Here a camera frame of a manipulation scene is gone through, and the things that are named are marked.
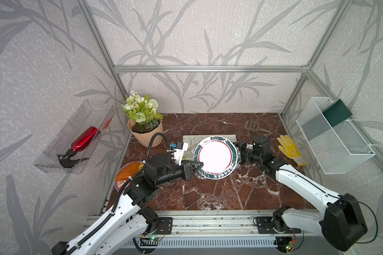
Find white plate green red rim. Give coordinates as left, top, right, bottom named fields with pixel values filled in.
left=193, top=135, right=239, bottom=180

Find cream plastic wrap dispenser box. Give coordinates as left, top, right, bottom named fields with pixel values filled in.
left=183, top=135, right=237, bottom=160

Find white wire mesh basket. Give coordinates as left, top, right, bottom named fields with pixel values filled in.
left=296, top=97, right=376, bottom=175

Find red spray bottle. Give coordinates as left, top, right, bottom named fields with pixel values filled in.
left=57, top=118, right=112, bottom=169

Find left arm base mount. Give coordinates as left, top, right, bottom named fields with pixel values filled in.
left=144, top=217, right=173, bottom=235

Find yellow work glove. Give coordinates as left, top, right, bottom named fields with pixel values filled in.
left=277, top=135, right=307, bottom=166

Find clear plastic wrap sheet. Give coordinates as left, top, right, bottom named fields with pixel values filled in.
left=191, top=134, right=242, bottom=181

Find aluminium front rail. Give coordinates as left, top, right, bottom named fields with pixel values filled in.
left=79, top=209, right=349, bottom=238

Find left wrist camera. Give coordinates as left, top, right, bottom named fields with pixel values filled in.
left=169, top=142, right=189, bottom=166

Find clear plastic wall bin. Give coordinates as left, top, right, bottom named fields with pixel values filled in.
left=34, top=100, right=116, bottom=174

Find brown slotted spatula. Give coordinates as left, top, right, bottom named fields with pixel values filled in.
left=244, top=120, right=271, bottom=133

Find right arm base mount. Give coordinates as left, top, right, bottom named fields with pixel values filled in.
left=253, top=217, right=302, bottom=234

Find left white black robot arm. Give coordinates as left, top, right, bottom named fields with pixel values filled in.
left=52, top=142, right=204, bottom=255

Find purple plate of toy food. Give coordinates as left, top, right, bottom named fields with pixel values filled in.
left=114, top=161, right=144, bottom=191

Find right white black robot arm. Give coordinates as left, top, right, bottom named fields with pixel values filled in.
left=234, top=136, right=368, bottom=251

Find dark green card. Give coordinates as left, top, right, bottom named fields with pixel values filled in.
left=322, top=99, right=353, bottom=127

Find white green artificial flowers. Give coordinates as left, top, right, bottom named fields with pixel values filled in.
left=121, top=90, right=163, bottom=133

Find beige flower pot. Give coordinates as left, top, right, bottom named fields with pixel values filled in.
left=128, top=120, right=163, bottom=147

